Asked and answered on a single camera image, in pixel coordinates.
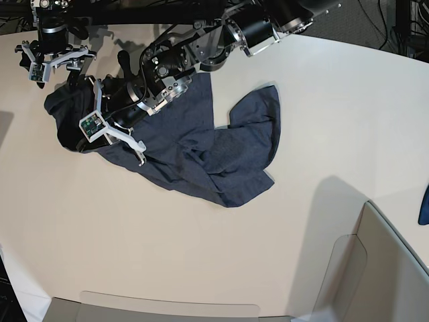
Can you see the blue cloth at right edge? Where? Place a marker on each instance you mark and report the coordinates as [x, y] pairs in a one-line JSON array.
[[423, 218]]

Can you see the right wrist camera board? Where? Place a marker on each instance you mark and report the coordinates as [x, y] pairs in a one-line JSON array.
[[37, 73]]

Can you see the black device lower left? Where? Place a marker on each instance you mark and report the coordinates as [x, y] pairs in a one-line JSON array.
[[10, 308]]

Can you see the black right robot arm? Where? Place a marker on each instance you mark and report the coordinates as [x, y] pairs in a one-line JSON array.
[[52, 48]]

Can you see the dark blue t-shirt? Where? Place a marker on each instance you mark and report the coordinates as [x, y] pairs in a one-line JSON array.
[[185, 151]]

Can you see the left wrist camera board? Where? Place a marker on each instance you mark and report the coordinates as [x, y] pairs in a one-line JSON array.
[[93, 126]]

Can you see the grey cardboard box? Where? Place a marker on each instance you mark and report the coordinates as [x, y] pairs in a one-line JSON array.
[[372, 275]]

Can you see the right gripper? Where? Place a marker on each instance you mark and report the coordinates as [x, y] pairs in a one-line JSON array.
[[72, 58]]

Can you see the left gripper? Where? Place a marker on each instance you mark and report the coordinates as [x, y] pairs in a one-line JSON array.
[[120, 102]]

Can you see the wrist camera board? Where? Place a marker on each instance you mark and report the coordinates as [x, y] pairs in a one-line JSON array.
[[93, 126], [37, 73]]

